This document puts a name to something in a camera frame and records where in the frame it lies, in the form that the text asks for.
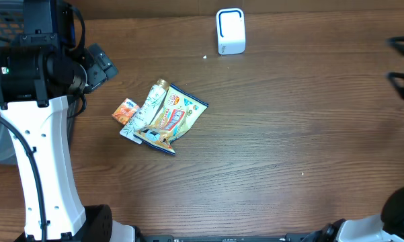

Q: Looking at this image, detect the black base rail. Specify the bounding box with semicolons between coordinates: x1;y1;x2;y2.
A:
136;233;308;242

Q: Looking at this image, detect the white barcode scanner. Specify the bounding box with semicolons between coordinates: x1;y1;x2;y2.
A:
216;8;246;55

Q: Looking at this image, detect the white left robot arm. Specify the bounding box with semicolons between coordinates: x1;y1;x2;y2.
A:
0;1;137;242

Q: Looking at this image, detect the small orange tissue box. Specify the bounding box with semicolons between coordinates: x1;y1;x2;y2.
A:
112;98;140;125

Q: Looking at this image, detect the beige orange snack bag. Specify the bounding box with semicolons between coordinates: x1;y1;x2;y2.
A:
134;84;208;155

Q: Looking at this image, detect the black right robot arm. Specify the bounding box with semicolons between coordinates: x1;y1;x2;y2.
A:
295;36;404;242

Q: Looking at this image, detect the dark grey plastic basket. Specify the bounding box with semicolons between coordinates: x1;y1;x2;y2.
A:
0;0;24;165

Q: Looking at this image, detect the white floral tube gold cap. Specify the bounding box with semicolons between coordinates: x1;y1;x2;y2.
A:
120;79;169;145

